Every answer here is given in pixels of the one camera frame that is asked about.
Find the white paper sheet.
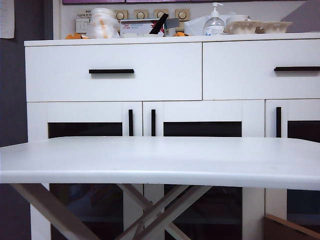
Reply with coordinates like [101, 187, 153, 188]
[0, 0, 16, 40]

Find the gold wall dimmer knob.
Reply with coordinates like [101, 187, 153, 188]
[133, 9, 149, 21]
[154, 9, 169, 20]
[113, 9, 129, 21]
[174, 8, 190, 21]

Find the clear hand sanitizer pump bottle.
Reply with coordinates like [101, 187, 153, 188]
[202, 2, 225, 37]

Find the cream egg carton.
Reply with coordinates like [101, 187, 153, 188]
[223, 20, 293, 35]

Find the white bowl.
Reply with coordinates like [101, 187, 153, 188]
[226, 14, 252, 26]

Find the white sideboard cabinet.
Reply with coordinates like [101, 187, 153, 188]
[24, 31, 320, 240]

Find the white wall socket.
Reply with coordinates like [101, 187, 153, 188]
[76, 9, 93, 19]

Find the grey card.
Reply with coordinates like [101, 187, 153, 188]
[164, 17, 181, 38]

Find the white drawer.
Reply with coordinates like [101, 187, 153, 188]
[202, 39, 320, 101]
[24, 42, 203, 102]

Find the black vertical door handle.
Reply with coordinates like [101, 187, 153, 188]
[150, 109, 157, 137]
[128, 109, 134, 137]
[275, 106, 282, 138]

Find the brown cardboard sheet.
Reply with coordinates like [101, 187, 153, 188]
[262, 213, 320, 240]

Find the white table leg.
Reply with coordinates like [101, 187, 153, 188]
[114, 185, 213, 240]
[116, 184, 192, 240]
[9, 184, 100, 240]

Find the white wall switch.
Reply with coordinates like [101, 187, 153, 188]
[75, 19, 90, 33]

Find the white box with red print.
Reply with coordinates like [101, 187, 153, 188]
[119, 18, 166, 39]

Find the white plastic bag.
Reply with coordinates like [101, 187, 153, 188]
[184, 14, 230, 37]
[86, 7, 121, 40]

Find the purple wall poster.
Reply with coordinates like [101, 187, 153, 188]
[125, 0, 192, 4]
[62, 0, 126, 5]
[191, 0, 309, 3]

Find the black flat bar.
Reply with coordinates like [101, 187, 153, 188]
[149, 13, 170, 35]

